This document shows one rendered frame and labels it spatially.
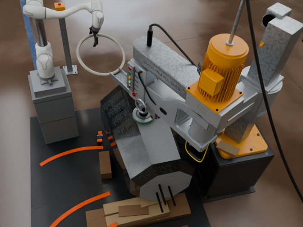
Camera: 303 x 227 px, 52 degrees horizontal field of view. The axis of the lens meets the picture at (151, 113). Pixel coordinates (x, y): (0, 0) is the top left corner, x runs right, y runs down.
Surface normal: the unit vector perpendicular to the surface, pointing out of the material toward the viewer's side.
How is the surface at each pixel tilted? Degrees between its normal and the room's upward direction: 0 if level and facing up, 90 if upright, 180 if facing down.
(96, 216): 0
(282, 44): 90
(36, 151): 0
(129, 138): 45
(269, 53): 90
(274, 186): 0
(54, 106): 90
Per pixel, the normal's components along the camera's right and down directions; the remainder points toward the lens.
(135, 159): -0.62, -0.33
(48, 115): 0.36, 0.72
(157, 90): 0.03, -0.69
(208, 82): -0.74, 0.47
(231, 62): 0.04, 0.76
